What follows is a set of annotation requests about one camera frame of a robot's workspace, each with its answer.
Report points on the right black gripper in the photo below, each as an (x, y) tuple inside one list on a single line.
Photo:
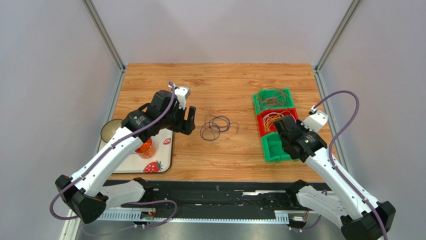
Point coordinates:
[(288, 127)]

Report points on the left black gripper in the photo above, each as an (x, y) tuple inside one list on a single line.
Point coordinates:
[(185, 126)]

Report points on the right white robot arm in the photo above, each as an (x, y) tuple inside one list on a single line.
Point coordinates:
[(358, 214)]

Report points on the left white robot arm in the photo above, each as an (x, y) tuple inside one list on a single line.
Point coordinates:
[(84, 191)]

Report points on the near green plastic bin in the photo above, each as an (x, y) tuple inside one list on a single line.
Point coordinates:
[(272, 149)]

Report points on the green plastic bin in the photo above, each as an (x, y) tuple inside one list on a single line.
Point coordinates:
[(272, 98), (272, 149)]

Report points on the red plastic bin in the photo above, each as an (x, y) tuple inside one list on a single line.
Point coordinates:
[(265, 119)]

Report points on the far green plastic bin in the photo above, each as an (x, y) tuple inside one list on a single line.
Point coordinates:
[(272, 98)]

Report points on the strawberry pattern tray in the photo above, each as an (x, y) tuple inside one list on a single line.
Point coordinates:
[(160, 162)]

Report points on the orange glass mug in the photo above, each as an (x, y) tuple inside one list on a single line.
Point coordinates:
[(146, 150)]

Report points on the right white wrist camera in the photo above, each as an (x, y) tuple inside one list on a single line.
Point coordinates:
[(316, 120)]

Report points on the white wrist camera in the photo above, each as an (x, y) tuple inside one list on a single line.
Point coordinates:
[(316, 120), (182, 93)]

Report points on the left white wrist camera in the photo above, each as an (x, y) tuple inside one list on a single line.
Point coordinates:
[(182, 93)]

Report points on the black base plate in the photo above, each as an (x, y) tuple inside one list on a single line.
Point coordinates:
[(225, 199)]

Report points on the grey slotted cable duct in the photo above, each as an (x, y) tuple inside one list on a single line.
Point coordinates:
[(278, 218)]

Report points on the left aluminium frame post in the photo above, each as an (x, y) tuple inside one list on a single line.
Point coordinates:
[(97, 20)]

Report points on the aluminium frame post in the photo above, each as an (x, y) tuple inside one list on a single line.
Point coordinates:
[(338, 33), (97, 20)]

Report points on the right aluminium frame post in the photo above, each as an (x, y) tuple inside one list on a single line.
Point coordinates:
[(338, 33)]

